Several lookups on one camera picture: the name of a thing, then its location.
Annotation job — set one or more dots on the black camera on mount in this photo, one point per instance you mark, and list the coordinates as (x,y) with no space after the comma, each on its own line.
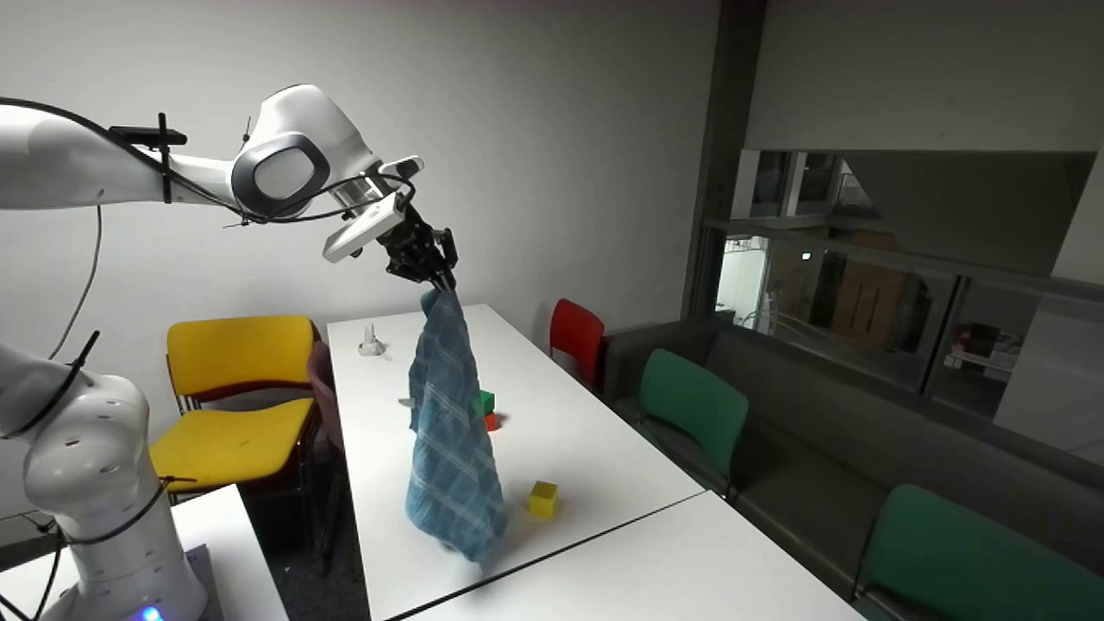
(159,140)

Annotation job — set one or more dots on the yellow block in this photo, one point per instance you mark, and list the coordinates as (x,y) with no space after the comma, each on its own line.
(543,502)

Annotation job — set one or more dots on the green chair front right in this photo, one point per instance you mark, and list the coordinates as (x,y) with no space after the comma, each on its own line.
(937,562)

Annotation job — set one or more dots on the blue striped towel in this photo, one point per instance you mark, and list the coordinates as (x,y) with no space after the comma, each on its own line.
(454,493)

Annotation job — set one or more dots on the red chair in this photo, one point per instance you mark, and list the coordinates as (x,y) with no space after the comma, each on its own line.
(577,342)

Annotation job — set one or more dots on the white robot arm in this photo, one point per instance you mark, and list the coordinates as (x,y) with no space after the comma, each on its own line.
(88,434)

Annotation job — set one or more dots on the green block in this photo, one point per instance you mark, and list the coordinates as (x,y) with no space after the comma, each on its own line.
(484,401)

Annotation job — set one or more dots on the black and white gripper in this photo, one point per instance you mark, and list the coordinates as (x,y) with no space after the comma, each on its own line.
(421,252)

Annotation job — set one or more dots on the green chair near table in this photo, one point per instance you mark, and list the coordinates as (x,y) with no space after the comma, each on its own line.
(692,416)

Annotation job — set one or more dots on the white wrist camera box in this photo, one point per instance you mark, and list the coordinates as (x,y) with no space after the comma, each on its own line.
(375,221)

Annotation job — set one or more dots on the yellow chair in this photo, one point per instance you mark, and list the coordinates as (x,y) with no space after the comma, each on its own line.
(243,401)

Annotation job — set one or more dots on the small white object on table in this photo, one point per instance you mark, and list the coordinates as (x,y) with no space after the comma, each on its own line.
(372,342)

